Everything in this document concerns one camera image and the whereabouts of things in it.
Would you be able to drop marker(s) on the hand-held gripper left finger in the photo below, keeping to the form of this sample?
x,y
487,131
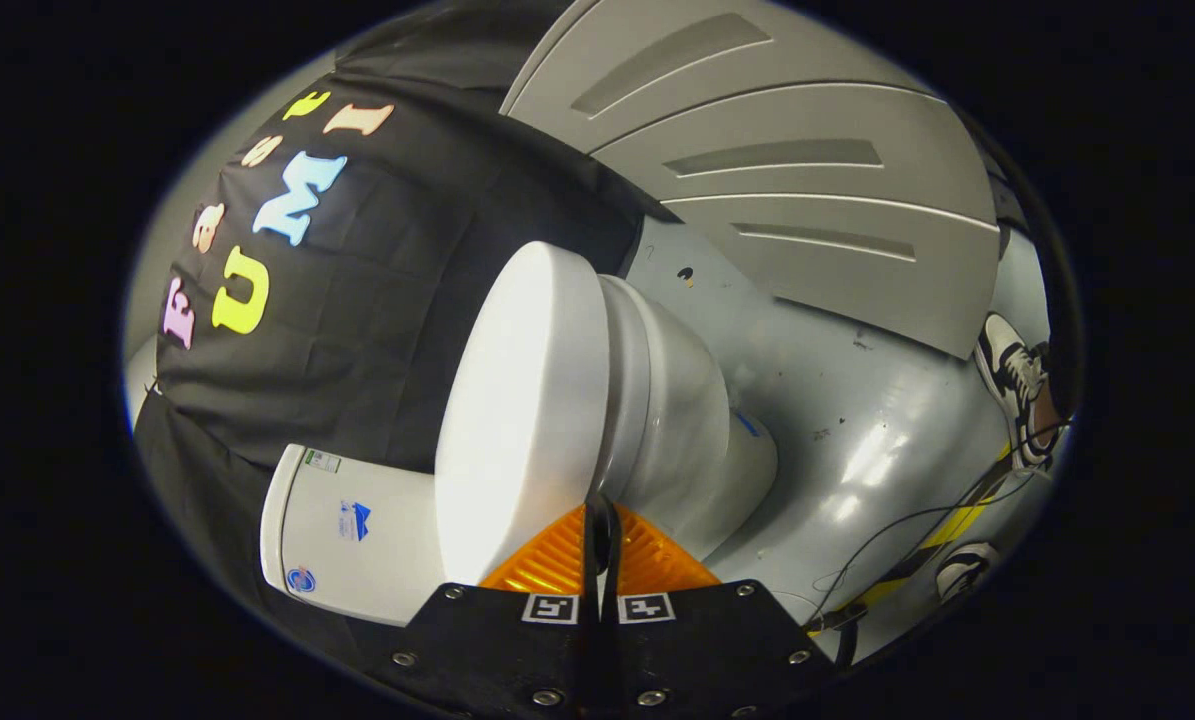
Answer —
x,y
497,650

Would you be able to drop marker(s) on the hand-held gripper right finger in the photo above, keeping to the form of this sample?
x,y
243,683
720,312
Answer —
x,y
707,650

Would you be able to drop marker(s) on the white toilet lid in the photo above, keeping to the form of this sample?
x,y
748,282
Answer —
x,y
522,410

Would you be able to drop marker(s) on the white ceramic toilet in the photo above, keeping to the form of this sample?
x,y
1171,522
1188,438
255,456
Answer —
x,y
672,420

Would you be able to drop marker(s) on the yellow black tape strip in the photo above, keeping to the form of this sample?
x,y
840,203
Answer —
x,y
942,535

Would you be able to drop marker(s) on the black and white sneaker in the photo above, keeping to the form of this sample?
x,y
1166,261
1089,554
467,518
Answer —
x,y
1012,380
965,572

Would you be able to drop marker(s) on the black backdrop cloth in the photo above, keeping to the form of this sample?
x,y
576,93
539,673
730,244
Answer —
x,y
377,330

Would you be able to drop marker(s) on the person's leg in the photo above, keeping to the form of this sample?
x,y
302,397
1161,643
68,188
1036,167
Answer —
x,y
1047,405

